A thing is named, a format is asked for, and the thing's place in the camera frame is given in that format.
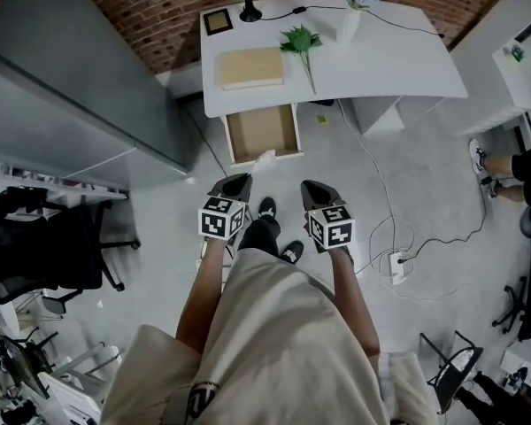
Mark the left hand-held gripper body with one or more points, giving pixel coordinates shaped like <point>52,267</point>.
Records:
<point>214,221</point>

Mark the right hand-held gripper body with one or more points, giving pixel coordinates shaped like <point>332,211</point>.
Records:
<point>332,230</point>

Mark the white plastic bag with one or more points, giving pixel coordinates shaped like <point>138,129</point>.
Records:
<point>264,162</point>

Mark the wooden drawer white front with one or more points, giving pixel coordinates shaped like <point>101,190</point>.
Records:
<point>256,131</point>

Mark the person's left forearm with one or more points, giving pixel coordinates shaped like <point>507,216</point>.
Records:
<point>201,295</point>

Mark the person's right forearm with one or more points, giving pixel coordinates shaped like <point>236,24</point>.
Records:
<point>351,299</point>

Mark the person's right black shoe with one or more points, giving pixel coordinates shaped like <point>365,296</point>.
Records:
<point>293,250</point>

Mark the person's black shoe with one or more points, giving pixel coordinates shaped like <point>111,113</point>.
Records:
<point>267,206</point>
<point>293,250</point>

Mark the person's black trousers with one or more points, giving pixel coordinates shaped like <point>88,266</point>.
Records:
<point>259,237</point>

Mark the person's left black shoe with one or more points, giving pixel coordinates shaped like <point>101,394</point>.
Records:
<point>267,206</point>

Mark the white power strip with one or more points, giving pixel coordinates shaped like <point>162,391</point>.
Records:
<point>397,267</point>

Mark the yellow sticky note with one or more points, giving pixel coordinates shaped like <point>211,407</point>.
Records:
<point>321,119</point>

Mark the person's beige shirt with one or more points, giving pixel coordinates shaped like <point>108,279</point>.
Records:
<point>274,348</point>

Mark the beige book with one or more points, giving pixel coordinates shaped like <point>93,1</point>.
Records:
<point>250,67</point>

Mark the white desk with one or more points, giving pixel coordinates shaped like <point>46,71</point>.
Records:
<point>371,69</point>

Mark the white metal rack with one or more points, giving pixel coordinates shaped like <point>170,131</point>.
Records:
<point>48,180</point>

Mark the green artificial leaf stem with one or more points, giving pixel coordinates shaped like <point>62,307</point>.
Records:
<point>298,40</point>

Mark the grey fridge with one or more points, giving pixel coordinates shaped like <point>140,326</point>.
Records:
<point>71,82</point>

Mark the white cart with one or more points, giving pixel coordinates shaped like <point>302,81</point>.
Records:
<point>71,401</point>

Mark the white shelf unit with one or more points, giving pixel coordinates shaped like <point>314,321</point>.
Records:
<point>513,87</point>

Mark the black monitor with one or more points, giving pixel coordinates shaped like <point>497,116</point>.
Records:
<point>26,370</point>

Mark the small green potted plant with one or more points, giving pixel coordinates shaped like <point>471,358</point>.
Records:
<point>515,53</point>

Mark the black frame chair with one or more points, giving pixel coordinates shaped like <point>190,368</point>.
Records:
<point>460,361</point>

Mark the grey metal stool frame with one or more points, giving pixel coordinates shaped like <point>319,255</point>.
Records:
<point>88,361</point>

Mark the black picture frame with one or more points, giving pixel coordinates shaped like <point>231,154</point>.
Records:
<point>217,21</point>

